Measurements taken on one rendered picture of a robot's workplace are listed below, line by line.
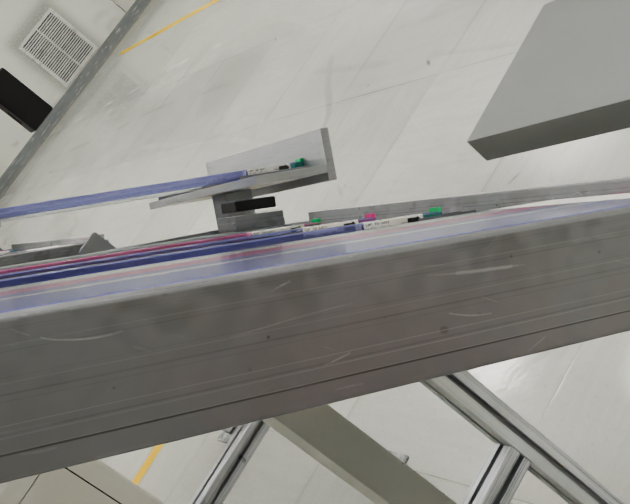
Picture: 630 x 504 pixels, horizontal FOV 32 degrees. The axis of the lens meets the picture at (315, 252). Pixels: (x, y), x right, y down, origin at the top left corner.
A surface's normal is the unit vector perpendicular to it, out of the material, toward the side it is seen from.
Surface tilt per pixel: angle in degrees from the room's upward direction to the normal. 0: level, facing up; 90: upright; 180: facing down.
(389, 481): 90
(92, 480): 90
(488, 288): 90
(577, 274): 90
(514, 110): 0
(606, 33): 0
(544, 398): 0
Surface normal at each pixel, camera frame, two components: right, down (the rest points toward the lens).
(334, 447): 0.50, -0.05
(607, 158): -0.71, -0.59
